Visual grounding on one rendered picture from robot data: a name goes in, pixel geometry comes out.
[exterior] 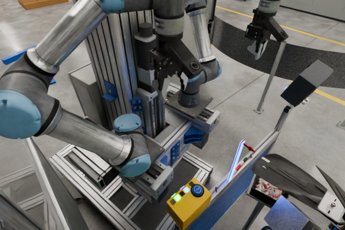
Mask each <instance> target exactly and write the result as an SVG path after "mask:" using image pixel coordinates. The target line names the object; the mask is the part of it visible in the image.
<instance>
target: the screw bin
mask: <svg viewBox="0 0 345 230"><path fill-rule="evenodd" d="M258 178H259V176H258V175H256V177H255V179H254V182H253V185H252V187H251V190H250V195H252V196H254V197H255V198H257V199H259V200H261V201H263V202H265V203H266V204H268V205H270V206H272V207H273V205H274V204H275V203H276V201H277V200H275V199H273V198H271V197H270V196H268V195H266V194H264V193H262V192H260V191H258V190H256V189H255V185H256V183H257V180H258ZM283 196H284V197H285V198H287V199H288V198H289V194H287V193H285V192H283Z"/></svg>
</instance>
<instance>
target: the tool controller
mask: <svg viewBox="0 0 345 230"><path fill-rule="evenodd" d="M333 71H334V70H333V69H332V68H330V67H329V66H327V65H326V64H324V63H323V62H321V61H320V60H317V61H315V62H314V63H313V64H309V65H308V66H307V69H306V70H304V71H303V72H302V73H301V74H299V75H298V76H297V77H296V78H295V79H294V80H293V81H292V82H291V84H290V85H289V86H288V87H287V88H286V90H285V91H284V92H283V93H282V94H281V95H280V96H281V97H282V98H283V99H285V100H286V101H287V102H288V103H290V104H291V105H293V106H294V107H296V106H298V105H300V103H302V104H303V105H304V104H305V103H306V102H307V101H308V100H309V99H308V96H310V95H311V94H312V93H313V92H314V91H315V90H316V89H317V88H318V87H319V86H320V85H321V84H322V83H323V82H324V81H325V80H326V79H327V78H328V77H329V76H330V75H331V74H332V72H333Z"/></svg>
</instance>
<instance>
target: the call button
mask: <svg viewBox="0 0 345 230"><path fill-rule="evenodd" d="M202 191H203V189H202V187H201V186H200V185H195V186H194V187H193V193H194V194H195V195H197V196H198V195H201V194H202Z"/></svg>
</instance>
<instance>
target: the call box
mask: <svg viewBox="0 0 345 230"><path fill-rule="evenodd" d="M191 181H192V182H193V183H194V185H193V186H192V187H191V186H190V185H189V183H190V182H191ZM191 181H189V182H188V183H187V184H186V185H185V186H184V187H183V188H181V189H180V190H179V191H178V192H177V193H176V194H175V195H173V196H172V197H171V198H170V199H169V200H168V201H167V202H166V209H167V212H168V213H169V215H170V216H171V217H172V218H173V220H174V221H175V222H176V223H177V225H178V226H179V228H180V229H181V230H185V229H186V228H187V226H188V225H189V224H190V223H191V222H192V221H193V220H194V219H195V218H196V217H197V216H198V215H199V214H200V213H201V212H202V211H203V210H204V209H205V208H206V207H207V206H208V205H209V203H210V200H211V197H212V194H211V193H210V192H209V191H208V190H207V189H206V188H205V187H204V186H203V185H202V184H201V183H200V182H199V181H198V180H197V179H196V178H193V179H192V180H191ZM195 185H200V186H201V187H202V189H203V191H202V194H201V195H198V196H197V195H195V194H194V193H193V187H194V186H195ZM186 187H187V188H188V189H189V191H188V192H187V193H186V192H185V191H184V188H186ZM181 191H183V192H184V193H185V195H184V196H183V197H181V196H180V194H179V193H180V192H181ZM176 195H179V196H180V197H181V199H179V200H178V201H177V200H176V199H175V196H176ZM172 199H174V200H175V201H176V203H175V204H174V205H172V204H171V203H170V201H171V200H172Z"/></svg>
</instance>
